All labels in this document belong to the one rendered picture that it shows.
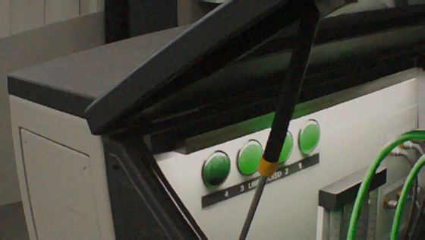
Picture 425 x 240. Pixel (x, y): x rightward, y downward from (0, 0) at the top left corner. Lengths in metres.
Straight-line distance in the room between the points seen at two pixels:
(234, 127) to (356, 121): 0.30
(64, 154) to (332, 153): 0.42
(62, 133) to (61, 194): 0.10
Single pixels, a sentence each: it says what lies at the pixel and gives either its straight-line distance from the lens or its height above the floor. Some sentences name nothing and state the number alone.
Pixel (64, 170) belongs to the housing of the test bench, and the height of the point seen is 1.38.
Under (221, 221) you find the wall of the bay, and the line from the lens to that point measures 1.28.
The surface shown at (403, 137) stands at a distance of 1.26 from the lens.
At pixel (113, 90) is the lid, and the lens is 1.09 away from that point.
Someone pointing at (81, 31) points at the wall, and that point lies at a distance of 5.22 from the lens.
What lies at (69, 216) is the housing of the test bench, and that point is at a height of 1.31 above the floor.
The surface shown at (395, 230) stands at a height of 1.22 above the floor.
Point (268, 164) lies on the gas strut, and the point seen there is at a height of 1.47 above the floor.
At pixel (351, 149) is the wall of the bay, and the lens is 1.46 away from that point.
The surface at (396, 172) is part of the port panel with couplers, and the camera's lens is 1.59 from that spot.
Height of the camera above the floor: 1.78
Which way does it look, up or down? 16 degrees down
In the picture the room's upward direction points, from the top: 3 degrees counter-clockwise
